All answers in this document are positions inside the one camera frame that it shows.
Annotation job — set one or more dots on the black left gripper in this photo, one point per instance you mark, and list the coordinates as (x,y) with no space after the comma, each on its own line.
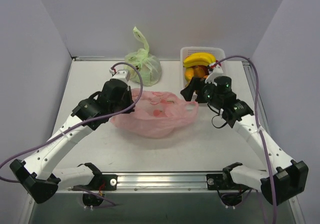
(122,99)

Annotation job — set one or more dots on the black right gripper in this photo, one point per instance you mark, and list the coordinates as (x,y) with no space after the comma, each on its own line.
(196,89)

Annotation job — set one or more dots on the yellow banana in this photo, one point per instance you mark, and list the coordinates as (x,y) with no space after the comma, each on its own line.
(199,59)

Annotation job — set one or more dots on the pink plastic bag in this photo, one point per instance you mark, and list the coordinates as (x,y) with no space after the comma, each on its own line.
(157,114)

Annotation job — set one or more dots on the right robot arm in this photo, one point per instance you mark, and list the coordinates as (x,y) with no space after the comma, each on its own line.
(284,177)

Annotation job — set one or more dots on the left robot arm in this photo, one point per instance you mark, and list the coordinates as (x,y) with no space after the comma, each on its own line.
(32,172)

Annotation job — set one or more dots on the orange fruit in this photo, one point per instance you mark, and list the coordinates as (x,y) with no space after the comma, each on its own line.
(200,71)

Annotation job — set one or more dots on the green plastic bag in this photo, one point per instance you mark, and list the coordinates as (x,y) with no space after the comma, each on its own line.
(147,64)

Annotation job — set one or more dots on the yellow green mango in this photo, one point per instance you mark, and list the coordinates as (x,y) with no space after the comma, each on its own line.
(189,74)

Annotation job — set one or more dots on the white plastic basket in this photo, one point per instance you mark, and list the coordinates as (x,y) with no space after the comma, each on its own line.
(187,51)

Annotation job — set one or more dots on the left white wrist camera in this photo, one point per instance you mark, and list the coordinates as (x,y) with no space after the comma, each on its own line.
(122,75)

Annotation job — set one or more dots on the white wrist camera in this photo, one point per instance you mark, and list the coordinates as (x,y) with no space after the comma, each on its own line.
(122,75)
(215,70)

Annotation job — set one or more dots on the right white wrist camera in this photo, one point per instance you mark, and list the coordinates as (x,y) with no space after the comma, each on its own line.
(215,70)

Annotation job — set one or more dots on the aluminium right side rail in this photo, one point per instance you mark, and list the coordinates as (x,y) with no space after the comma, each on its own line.
(254,86)

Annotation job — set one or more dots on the aluminium rail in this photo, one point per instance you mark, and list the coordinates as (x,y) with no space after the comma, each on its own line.
(160,181)
(254,86)

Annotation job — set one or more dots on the aluminium front rail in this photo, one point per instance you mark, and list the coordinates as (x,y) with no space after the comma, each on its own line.
(160,181)

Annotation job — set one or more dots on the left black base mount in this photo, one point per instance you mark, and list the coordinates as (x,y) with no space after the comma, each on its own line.
(94,196)

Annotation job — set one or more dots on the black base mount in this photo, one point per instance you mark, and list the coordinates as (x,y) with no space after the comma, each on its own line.
(231,195)
(94,196)

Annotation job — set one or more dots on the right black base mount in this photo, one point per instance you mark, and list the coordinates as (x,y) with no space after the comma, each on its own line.
(231,195)

